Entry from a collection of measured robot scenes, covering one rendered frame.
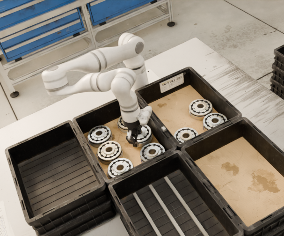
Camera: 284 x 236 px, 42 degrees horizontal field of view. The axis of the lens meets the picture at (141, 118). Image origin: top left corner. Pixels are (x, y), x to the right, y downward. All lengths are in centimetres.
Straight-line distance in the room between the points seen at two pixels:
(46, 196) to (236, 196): 72
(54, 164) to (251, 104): 97
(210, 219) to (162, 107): 60
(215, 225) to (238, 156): 31
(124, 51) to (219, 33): 210
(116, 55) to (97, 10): 179
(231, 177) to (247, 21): 255
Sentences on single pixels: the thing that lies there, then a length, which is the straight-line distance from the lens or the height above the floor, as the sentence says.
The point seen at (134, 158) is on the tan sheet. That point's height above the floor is 83.
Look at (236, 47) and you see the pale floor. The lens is 346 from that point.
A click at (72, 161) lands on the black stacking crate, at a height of 83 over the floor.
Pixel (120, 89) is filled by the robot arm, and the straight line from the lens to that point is 127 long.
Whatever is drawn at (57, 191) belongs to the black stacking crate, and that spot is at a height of 83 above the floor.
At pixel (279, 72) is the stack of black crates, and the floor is 47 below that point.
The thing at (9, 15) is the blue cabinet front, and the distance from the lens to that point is 315.
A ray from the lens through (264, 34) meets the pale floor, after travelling 362.
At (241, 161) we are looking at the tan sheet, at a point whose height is 83.
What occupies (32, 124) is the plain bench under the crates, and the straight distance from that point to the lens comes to 203.
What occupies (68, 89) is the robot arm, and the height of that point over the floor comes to 112.
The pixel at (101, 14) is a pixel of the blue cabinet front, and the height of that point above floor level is 40.
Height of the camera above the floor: 200
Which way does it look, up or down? 45 degrees down
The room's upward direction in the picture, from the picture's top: 12 degrees counter-clockwise
